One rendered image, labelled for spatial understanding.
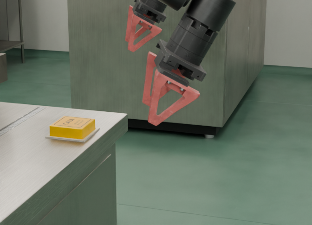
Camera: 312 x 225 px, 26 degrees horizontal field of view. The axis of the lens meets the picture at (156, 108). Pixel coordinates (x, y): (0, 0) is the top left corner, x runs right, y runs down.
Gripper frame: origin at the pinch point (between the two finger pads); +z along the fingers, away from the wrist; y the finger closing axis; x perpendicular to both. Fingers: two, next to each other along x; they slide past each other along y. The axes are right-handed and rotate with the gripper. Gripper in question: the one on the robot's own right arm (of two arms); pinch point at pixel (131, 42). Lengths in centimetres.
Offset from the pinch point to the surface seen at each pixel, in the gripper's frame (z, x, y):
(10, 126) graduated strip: 25.3, -15.0, 11.6
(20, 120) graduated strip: 24.6, -13.6, 7.7
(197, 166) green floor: 69, 91, -187
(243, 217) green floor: 63, 101, -124
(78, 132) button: 17.2, -3.6, 21.1
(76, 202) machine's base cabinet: 28.9, 2.2, 24.4
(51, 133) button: 20.3, -7.8, 19.0
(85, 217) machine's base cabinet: 32.5, 6.1, 20.5
